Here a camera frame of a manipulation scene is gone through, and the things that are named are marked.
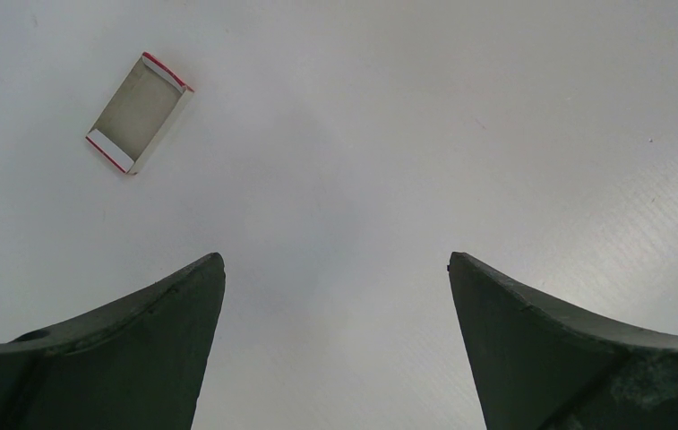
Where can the open staple box tray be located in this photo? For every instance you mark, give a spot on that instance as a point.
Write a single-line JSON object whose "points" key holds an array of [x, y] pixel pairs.
{"points": [[140, 114]]}

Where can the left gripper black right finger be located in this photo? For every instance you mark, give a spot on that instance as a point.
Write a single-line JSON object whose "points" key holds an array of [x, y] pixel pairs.
{"points": [[539, 362]]}

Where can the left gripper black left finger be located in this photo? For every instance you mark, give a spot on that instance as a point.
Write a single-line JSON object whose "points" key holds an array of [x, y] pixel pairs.
{"points": [[135, 363]]}

